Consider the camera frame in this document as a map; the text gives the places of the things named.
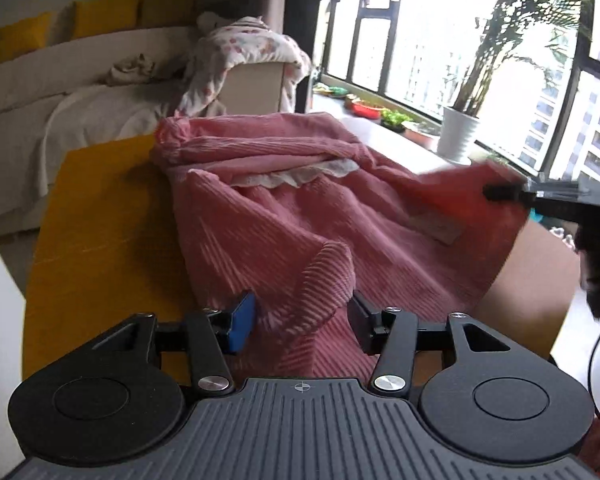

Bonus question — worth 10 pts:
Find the yellow cushion right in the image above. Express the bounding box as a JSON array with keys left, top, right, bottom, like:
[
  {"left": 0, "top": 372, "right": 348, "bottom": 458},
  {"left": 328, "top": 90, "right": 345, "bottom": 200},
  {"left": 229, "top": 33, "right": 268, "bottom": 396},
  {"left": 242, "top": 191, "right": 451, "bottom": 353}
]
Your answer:
[{"left": 137, "top": 0, "right": 200, "bottom": 28}]

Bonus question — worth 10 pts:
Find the pink knit baby dress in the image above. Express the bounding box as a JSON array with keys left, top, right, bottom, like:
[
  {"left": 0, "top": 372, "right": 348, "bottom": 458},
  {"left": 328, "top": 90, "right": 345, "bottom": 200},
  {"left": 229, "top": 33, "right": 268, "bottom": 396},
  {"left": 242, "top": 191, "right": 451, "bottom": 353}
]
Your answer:
[{"left": 151, "top": 113, "right": 528, "bottom": 379}]

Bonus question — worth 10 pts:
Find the yellow cushion left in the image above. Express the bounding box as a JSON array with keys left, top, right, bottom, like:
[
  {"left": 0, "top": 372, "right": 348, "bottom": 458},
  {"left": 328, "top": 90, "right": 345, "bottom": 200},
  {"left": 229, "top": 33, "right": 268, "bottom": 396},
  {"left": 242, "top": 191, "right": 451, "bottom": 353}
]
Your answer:
[{"left": 0, "top": 12, "right": 53, "bottom": 64}]

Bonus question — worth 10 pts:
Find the green plant in pot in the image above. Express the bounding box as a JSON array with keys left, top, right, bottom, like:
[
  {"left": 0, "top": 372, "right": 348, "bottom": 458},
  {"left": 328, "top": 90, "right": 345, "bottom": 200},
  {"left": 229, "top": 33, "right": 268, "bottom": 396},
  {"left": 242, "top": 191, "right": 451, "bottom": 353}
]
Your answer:
[{"left": 380, "top": 108, "right": 413, "bottom": 133}]

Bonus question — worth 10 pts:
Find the yellow cushion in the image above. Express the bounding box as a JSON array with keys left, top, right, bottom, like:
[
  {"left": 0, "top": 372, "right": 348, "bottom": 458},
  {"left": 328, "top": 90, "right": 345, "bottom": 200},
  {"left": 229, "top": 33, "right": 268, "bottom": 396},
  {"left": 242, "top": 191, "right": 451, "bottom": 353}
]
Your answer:
[
  {"left": 71, "top": 0, "right": 140, "bottom": 40},
  {"left": 137, "top": 0, "right": 200, "bottom": 28},
  {"left": 0, "top": 12, "right": 53, "bottom": 64}
]

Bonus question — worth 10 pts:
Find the yellow cushion middle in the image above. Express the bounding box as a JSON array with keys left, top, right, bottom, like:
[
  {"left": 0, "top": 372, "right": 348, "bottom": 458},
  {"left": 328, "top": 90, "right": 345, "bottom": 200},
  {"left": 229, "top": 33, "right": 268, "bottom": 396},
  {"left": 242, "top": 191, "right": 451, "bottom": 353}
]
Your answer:
[{"left": 71, "top": 0, "right": 140, "bottom": 40}]

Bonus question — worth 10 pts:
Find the crumpled beige cloth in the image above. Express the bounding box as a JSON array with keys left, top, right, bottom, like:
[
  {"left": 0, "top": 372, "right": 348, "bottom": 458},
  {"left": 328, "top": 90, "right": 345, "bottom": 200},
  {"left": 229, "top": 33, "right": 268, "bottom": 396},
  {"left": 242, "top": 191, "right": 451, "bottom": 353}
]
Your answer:
[{"left": 105, "top": 53, "right": 156, "bottom": 86}]

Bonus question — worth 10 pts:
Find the white pot palm plant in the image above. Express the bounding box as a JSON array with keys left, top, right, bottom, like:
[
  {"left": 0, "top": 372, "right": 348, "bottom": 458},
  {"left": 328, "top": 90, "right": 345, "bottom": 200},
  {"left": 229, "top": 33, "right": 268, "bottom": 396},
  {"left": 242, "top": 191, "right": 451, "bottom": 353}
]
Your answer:
[{"left": 437, "top": 0, "right": 581, "bottom": 162}]

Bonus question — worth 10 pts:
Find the red plastic basin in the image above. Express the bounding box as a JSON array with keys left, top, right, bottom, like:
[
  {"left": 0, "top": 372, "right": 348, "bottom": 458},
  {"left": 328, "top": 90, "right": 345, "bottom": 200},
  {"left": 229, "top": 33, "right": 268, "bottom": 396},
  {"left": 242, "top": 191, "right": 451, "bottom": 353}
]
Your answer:
[{"left": 351, "top": 101, "right": 382, "bottom": 120}]

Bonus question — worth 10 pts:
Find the floral baby blanket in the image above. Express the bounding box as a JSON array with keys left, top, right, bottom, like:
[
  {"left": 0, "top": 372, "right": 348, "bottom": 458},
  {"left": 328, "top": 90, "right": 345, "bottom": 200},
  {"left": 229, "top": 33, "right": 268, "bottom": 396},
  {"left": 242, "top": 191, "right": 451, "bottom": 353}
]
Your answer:
[{"left": 176, "top": 11, "right": 311, "bottom": 117}]

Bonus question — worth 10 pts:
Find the beige covered sofa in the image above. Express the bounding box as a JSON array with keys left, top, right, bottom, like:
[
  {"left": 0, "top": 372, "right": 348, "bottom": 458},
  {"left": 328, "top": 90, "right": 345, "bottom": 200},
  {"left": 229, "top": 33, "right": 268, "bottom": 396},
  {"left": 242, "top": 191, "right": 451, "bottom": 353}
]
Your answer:
[{"left": 0, "top": 27, "right": 277, "bottom": 226}]

